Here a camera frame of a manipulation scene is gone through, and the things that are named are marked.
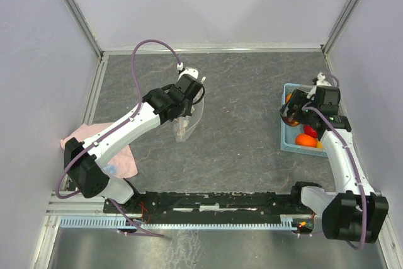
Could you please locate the clear polka dot zip bag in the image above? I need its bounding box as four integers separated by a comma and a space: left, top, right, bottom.
173, 87, 205, 142

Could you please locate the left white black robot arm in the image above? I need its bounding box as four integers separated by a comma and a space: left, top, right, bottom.
64, 68, 205, 212

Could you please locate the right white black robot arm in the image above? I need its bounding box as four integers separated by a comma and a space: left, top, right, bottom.
280, 85, 389, 246

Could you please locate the orange green mango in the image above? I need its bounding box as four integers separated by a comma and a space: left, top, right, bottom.
285, 93, 292, 104

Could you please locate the bright red fruit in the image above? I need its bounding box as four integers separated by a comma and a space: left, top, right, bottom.
303, 125, 318, 139

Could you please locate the light blue plastic basket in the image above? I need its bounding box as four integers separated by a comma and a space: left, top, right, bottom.
280, 83, 327, 157

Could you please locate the orange round fruit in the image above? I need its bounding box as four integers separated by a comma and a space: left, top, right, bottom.
295, 134, 317, 148

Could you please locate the yellow fruit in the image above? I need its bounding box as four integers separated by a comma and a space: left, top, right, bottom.
316, 140, 324, 149

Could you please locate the pink cloth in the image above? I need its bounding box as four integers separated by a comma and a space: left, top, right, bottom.
60, 123, 138, 179

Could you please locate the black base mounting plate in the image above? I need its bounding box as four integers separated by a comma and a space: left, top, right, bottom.
119, 192, 312, 223

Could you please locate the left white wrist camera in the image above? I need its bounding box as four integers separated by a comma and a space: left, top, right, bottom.
176, 63, 199, 80

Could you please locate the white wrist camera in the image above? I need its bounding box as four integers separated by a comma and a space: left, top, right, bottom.
176, 63, 199, 80
307, 72, 332, 100

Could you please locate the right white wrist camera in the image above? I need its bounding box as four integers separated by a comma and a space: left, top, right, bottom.
307, 72, 332, 100

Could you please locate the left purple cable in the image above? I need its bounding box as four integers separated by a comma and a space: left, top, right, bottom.
55, 39, 183, 200

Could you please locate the light blue cable duct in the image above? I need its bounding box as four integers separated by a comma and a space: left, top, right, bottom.
59, 215, 297, 231

